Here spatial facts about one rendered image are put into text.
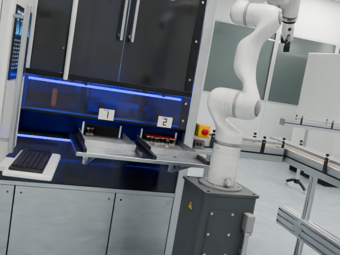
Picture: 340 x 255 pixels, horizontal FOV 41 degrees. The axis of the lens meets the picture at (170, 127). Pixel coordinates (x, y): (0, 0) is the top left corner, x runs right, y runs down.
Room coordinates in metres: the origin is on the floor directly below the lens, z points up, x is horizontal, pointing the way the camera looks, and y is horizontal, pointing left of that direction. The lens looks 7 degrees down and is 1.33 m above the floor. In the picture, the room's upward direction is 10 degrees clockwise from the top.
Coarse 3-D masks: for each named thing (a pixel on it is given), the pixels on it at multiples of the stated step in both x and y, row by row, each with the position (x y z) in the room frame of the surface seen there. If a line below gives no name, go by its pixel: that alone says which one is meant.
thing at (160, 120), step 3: (159, 117) 2.59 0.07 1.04; (162, 117) 2.59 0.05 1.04; (165, 117) 2.60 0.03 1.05; (168, 117) 2.60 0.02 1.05; (159, 120) 2.59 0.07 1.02; (162, 120) 2.59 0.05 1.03; (165, 120) 2.60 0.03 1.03; (168, 120) 2.60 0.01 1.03; (171, 120) 2.61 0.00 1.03; (159, 123) 2.59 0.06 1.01; (162, 123) 2.59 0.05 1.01; (165, 123) 2.60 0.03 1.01; (168, 123) 2.60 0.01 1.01; (171, 123) 2.61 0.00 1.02; (162, 126) 2.59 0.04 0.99; (165, 126) 2.60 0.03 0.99; (168, 126) 2.60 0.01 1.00
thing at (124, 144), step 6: (78, 132) 2.50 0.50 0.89; (84, 138) 2.24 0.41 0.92; (90, 138) 2.44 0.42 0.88; (96, 138) 2.48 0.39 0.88; (102, 138) 2.51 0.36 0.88; (108, 138) 2.54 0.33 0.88; (114, 138) 2.57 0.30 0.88; (126, 138) 2.50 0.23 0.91; (90, 144) 2.21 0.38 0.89; (96, 144) 2.22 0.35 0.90; (102, 144) 2.23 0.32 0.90; (108, 144) 2.24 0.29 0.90; (114, 144) 2.25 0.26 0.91; (120, 144) 2.26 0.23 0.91; (126, 144) 2.27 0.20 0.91; (132, 144) 2.35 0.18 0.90; (126, 150) 2.27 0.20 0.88; (132, 150) 2.28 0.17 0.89
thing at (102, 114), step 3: (99, 111) 2.48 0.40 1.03; (102, 111) 2.48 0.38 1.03; (105, 111) 2.49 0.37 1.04; (111, 111) 2.50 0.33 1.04; (99, 114) 2.48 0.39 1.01; (102, 114) 2.49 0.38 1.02; (105, 114) 2.49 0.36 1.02; (108, 114) 2.50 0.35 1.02; (111, 114) 2.50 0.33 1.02; (99, 117) 2.48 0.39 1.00; (102, 117) 2.49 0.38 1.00; (105, 117) 2.49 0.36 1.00; (108, 117) 2.50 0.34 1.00; (111, 117) 2.50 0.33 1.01
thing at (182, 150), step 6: (138, 138) 2.59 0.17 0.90; (144, 144) 2.44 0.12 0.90; (150, 144) 2.57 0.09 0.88; (180, 144) 2.66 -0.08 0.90; (156, 150) 2.32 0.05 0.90; (162, 150) 2.33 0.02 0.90; (168, 150) 2.34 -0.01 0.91; (174, 150) 2.35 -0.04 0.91; (180, 150) 2.36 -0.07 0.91; (186, 150) 2.55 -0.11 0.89; (192, 150) 2.46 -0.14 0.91; (180, 156) 2.36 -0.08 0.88; (186, 156) 2.37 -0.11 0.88; (192, 156) 2.38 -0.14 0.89
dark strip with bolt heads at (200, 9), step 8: (200, 0) 2.63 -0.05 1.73; (200, 8) 2.63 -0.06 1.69; (200, 16) 2.63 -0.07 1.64; (200, 24) 2.64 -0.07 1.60; (200, 32) 2.64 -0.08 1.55; (192, 40) 2.63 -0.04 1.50; (192, 48) 2.63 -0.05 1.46; (192, 56) 2.63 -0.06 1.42; (192, 64) 2.63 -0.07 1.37; (192, 72) 2.64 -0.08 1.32; (192, 80) 2.64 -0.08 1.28
